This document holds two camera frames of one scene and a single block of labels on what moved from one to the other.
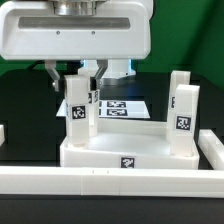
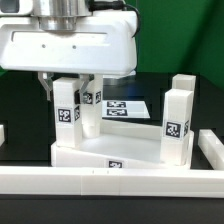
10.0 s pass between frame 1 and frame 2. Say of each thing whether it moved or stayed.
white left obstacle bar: stayed
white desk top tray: moved
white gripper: moved
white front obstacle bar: stayed
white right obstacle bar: stayed
